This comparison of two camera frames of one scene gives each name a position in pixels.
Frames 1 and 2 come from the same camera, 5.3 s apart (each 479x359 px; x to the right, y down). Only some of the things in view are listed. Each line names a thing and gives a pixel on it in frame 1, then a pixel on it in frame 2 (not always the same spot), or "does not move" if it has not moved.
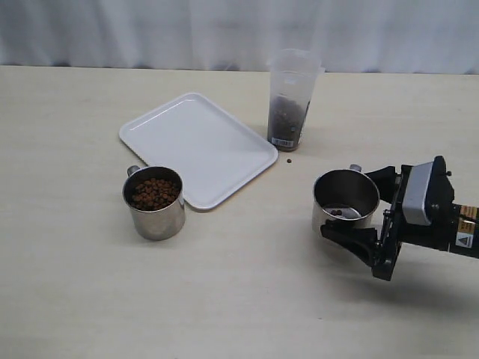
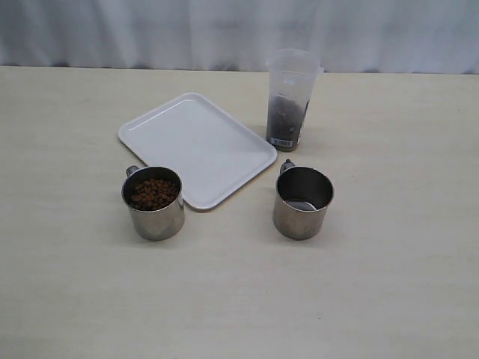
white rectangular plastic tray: x=215 y=155 does not move
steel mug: x=344 y=195 -> x=302 y=197
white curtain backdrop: x=423 y=37 does not move
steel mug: x=156 y=196 does not move
